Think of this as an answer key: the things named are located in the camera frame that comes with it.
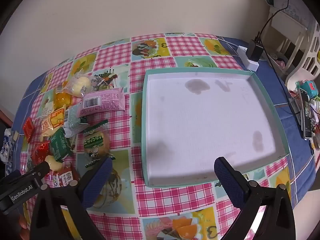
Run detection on clear packet with yellow cake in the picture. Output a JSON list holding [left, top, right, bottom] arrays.
[[65, 75, 94, 97]]

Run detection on pink snack packet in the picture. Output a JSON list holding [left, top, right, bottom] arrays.
[[79, 87, 125, 117]]

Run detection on pink hair ties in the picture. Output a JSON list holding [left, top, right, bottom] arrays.
[[272, 55, 287, 68]]

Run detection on yellow jelly packet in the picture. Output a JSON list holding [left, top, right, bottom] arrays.
[[53, 81, 73, 110]]

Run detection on orange-red patterned snack packet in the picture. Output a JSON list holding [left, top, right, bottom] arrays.
[[22, 117, 35, 143]]

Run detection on brown snack packet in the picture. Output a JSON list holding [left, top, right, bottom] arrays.
[[49, 164, 81, 188]]

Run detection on light green snack packet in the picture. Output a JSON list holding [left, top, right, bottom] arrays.
[[64, 104, 88, 138]]

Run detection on white plastic rack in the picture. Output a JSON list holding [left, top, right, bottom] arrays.
[[262, 0, 320, 98]]

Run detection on green-trimmed bun packet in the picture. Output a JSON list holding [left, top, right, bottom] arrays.
[[82, 119, 117, 168]]

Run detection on blue and white packet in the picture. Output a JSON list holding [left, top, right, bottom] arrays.
[[0, 129, 18, 163]]

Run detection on blue striped cloth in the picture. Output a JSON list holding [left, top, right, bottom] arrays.
[[5, 36, 317, 230]]

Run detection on white power strip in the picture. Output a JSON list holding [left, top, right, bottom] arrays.
[[237, 45, 260, 71]]

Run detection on beige roll cake packet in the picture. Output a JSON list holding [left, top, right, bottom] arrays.
[[40, 106, 67, 137]]

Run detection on dark green biscuit packet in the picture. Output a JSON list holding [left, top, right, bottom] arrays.
[[49, 127, 74, 162]]

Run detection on smartphone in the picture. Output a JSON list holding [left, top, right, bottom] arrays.
[[299, 89, 314, 139]]

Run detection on white power cable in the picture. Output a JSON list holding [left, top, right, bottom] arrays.
[[217, 37, 240, 50]]

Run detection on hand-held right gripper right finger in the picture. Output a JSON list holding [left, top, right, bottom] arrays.
[[214, 156, 303, 240]]

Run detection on black charging cable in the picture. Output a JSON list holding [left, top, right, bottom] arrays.
[[262, 51, 304, 125]]

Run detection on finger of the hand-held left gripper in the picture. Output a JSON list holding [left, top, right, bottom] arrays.
[[24, 160, 50, 183]]

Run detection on black charger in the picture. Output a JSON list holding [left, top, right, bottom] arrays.
[[246, 38, 264, 62]]

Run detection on small yellow jelly cup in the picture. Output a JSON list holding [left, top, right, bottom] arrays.
[[44, 155, 65, 172]]

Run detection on grey phone stand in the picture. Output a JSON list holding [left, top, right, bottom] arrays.
[[289, 96, 304, 125]]

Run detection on teal toy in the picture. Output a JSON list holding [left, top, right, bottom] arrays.
[[300, 80, 319, 98]]

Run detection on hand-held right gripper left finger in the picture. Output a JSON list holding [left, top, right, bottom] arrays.
[[29, 156, 113, 240]]

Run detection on teal shallow cardboard box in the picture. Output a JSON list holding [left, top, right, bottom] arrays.
[[141, 67, 290, 188]]

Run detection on red snack packet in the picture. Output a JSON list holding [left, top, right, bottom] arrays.
[[30, 141, 52, 167]]

